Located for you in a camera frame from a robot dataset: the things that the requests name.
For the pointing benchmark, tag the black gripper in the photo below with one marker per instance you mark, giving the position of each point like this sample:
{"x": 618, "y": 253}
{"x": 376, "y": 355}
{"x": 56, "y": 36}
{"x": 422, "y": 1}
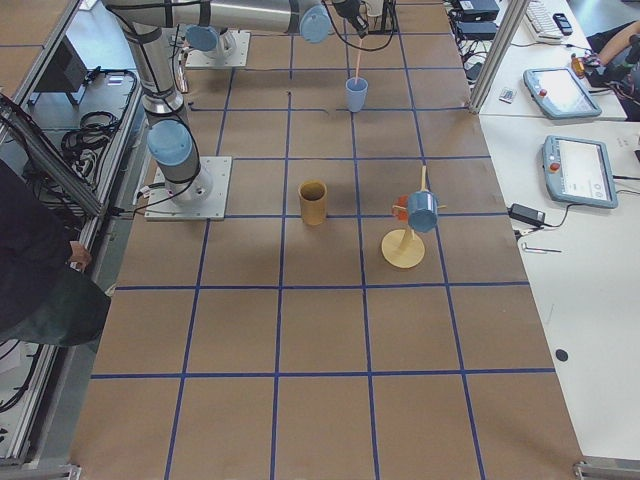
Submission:
{"x": 351, "y": 11}

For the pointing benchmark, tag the light blue plastic cup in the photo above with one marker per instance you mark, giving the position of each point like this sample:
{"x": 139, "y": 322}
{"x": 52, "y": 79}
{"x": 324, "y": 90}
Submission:
{"x": 356, "y": 92}

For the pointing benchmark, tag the seated person's forearm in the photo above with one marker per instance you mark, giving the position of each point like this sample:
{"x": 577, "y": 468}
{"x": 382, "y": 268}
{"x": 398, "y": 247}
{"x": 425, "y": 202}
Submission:
{"x": 605, "y": 46}

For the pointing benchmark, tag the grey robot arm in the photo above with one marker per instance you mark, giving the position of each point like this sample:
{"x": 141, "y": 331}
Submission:
{"x": 168, "y": 37}

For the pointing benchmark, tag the small colourful remote control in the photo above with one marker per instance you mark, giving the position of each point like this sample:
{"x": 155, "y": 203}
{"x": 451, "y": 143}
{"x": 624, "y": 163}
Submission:
{"x": 507, "y": 95}

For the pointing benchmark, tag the bamboo cylinder holder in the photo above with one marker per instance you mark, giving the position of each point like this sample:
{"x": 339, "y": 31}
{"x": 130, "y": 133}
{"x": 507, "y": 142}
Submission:
{"x": 313, "y": 202}

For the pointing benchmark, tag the white keyboard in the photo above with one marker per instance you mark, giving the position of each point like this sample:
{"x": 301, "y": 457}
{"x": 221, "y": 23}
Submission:
{"x": 540, "y": 23}

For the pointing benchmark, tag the blue mug on stand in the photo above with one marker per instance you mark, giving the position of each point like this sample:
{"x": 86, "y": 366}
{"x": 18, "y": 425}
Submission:
{"x": 422, "y": 210}

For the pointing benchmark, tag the red mug on stand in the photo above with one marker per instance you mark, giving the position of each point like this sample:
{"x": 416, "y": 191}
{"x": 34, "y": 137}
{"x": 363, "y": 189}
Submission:
{"x": 400, "y": 208}

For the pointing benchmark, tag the upper teach pendant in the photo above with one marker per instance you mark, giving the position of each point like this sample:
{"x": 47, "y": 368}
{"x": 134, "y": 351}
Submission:
{"x": 560, "y": 94}

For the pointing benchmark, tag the teach pendant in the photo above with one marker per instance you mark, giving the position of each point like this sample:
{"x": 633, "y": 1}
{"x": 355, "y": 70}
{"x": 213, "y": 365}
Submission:
{"x": 578, "y": 171}
{"x": 560, "y": 94}

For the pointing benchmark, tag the black power brick on desk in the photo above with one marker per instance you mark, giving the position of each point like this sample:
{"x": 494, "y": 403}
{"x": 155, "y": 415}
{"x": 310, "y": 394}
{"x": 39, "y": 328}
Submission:
{"x": 526, "y": 215}

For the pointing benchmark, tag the lower teach pendant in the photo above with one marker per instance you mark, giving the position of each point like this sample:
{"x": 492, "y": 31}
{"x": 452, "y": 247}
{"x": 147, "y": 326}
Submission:
{"x": 578, "y": 171}

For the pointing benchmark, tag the metal allen key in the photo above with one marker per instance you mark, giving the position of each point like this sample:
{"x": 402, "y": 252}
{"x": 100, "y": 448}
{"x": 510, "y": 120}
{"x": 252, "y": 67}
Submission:
{"x": 538, "y": 250}

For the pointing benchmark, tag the person in dark clothes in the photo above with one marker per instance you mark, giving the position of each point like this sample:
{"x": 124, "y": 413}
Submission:
{"x": 45, "y": 298}

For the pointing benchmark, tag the black wire mug rack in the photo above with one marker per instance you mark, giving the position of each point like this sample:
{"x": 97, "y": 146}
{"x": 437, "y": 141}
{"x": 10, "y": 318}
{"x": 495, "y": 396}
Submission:
{"x": 382, "y": 16}

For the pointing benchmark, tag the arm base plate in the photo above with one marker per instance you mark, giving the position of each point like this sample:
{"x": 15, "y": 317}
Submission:
{"x": 206, "y": 197}
{"x": 231, "y": 51}

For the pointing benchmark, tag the aluminium frame post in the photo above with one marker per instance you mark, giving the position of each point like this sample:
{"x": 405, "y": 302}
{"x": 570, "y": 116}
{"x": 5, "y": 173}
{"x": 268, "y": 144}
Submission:
{"x": 512, "y": 17}

